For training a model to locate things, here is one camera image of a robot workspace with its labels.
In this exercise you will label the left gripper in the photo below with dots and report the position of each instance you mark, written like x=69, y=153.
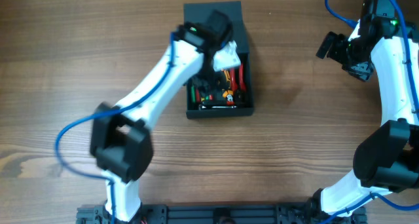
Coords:
x=208, y=75

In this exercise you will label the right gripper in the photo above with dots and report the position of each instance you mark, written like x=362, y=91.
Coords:
x=336, y=46

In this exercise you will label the clear case of screwdrivers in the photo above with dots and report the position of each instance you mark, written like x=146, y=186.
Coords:
x=201, y=93

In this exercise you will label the orange black pliers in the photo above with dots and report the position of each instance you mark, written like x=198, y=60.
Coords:
x=228, y=92

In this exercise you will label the silver metal wrench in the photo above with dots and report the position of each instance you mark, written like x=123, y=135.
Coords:
x=216, y=105

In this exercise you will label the red handled snips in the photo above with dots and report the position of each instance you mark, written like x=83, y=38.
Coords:
x=237, y=84

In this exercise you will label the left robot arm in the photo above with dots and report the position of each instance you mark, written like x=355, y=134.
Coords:
x=121, y=135

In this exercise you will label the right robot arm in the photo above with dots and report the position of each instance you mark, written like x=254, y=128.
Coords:
x=384, y=44

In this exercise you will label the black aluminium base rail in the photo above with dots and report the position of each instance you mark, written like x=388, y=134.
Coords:
x=161, y=214

